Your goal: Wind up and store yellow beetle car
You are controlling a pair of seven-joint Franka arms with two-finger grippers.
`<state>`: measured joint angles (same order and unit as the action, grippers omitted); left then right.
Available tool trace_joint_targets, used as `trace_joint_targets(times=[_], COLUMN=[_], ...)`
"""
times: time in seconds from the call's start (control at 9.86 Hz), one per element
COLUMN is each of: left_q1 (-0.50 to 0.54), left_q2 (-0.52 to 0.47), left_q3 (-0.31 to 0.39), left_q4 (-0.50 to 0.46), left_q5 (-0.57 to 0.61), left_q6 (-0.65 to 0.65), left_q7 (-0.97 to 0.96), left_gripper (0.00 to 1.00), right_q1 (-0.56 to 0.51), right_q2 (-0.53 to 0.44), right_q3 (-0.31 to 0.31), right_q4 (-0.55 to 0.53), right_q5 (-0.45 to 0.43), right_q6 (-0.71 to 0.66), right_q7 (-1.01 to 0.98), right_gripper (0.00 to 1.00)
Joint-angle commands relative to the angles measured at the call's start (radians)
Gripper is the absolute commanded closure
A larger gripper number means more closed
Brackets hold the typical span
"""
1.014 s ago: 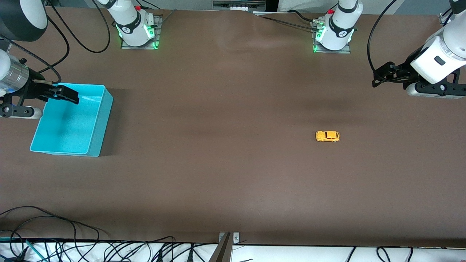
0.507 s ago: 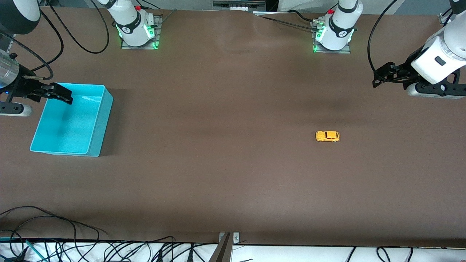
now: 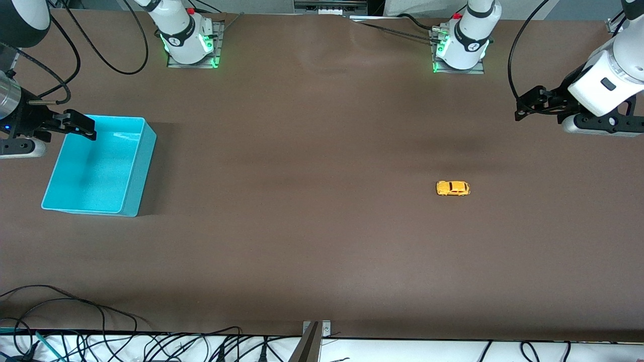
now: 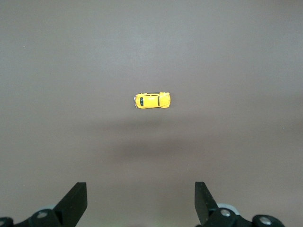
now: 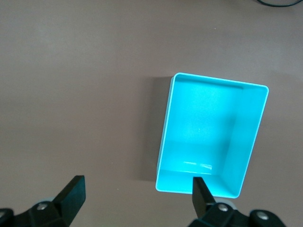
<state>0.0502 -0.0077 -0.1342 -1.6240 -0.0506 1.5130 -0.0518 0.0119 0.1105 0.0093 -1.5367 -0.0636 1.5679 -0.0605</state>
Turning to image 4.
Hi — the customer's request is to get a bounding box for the yellow beetle toy car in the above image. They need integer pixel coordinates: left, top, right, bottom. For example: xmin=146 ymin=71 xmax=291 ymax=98
xmin=133 ymin=91 xmax=171 ymax=110

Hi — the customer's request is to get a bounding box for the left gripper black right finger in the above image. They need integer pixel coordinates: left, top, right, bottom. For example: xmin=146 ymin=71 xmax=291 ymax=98
xmin=195 ymin=181 xmax=285 ymax=227

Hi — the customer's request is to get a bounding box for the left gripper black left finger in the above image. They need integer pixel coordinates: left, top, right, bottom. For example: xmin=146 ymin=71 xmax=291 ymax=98
xmin=0 ymin=181 xmax=88 ymax=227

